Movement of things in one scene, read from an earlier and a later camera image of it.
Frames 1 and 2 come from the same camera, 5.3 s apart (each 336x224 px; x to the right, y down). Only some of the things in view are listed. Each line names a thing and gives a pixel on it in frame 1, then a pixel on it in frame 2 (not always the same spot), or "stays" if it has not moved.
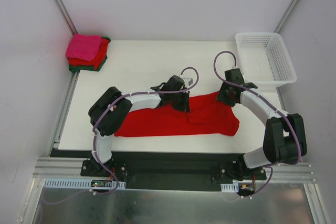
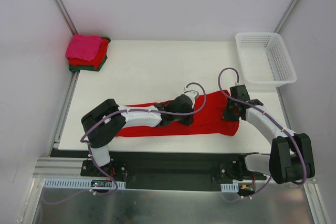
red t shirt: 209,116 stays
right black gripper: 224,96 -> 227,112
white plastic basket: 265,62 stays
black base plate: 176,171 stays
